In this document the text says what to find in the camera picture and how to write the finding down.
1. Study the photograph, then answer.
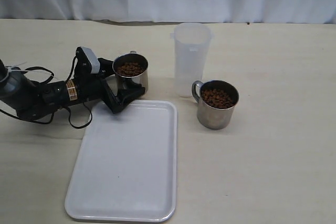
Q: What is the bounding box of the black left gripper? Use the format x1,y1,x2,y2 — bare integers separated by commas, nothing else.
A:
62,47,145,113

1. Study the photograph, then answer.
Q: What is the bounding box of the steel mug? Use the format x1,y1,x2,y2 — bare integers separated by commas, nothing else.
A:
191,80,239,130
112,51,149,93

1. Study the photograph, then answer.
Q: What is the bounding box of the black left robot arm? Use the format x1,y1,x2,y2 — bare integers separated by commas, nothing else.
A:
1,47,149,124

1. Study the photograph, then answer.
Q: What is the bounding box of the translucent plastic tall container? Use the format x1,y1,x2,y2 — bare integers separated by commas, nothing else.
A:
171,23,213,97

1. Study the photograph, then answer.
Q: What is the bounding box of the white rectangular tray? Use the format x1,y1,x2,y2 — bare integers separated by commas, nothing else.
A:
65,100,177,222

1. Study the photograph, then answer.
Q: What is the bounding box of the white zip tie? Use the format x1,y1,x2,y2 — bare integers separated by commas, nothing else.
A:
5,62,59,80

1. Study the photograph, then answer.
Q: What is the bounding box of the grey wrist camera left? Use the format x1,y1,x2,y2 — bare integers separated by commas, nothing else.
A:
80,47,100,74

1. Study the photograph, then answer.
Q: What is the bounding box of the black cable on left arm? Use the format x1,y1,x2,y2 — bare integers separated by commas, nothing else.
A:
0,56,93,130

